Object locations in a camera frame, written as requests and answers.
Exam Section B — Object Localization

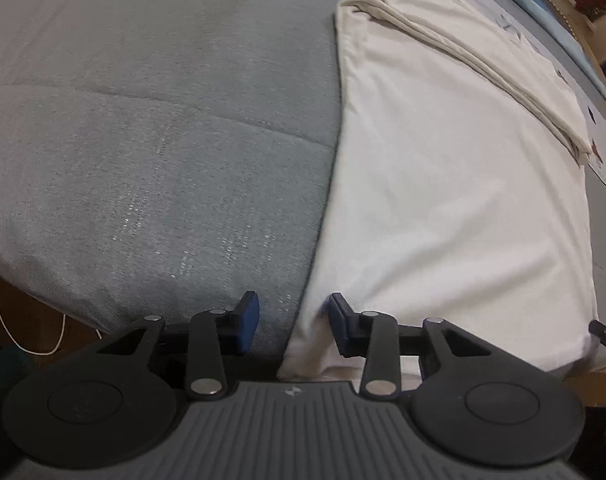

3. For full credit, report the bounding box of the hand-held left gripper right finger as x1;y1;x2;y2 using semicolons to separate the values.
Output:
330;294;494;401

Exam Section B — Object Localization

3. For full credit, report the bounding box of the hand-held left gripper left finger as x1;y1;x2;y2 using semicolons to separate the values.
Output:
96;291;260;402

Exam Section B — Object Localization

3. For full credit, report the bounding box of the white shirt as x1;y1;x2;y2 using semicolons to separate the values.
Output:
277;0;600;381

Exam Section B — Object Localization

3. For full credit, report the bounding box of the white cable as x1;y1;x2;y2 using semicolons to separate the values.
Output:
0;270;104;357

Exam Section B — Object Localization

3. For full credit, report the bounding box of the wooden bed frame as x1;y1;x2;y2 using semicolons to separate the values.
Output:
518;0;606;126

